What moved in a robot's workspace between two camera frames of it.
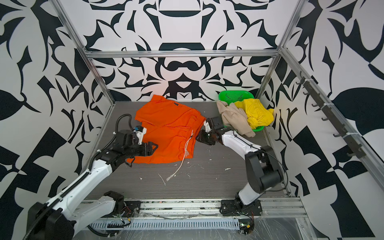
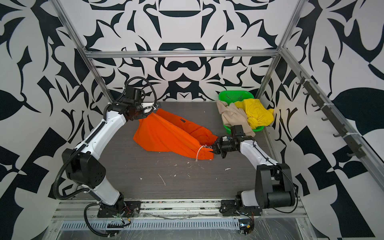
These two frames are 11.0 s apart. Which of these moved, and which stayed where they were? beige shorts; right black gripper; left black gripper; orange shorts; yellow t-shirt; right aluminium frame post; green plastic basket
Moved: orange shorts; left black gripper; right black gripper
Stayed: right aluminium frame post; yellow t-shirt; beige shorts; green plastic basket
